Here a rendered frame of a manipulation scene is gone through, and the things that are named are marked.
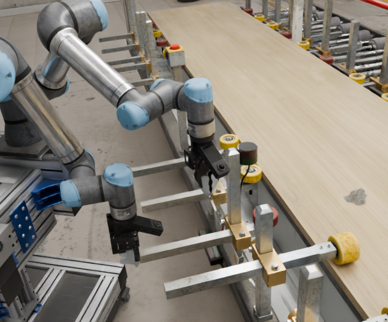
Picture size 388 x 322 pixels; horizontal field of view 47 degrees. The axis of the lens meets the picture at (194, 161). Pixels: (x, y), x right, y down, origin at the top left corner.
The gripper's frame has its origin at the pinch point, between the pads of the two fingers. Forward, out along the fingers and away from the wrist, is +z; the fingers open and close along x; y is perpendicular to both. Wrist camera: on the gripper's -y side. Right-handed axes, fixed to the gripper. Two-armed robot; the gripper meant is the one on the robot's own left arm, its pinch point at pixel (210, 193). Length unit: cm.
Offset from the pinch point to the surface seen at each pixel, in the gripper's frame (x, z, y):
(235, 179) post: -7.8, -3.2, -2.8
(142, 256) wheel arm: 23.3, 15.2, 4.5
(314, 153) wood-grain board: -54, 11, 7
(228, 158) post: -6.0, -10.8, -1.7
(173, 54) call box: -31, -19, 68
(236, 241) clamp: -2.8, 14.7, -8.6
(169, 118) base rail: -48, 31, 107
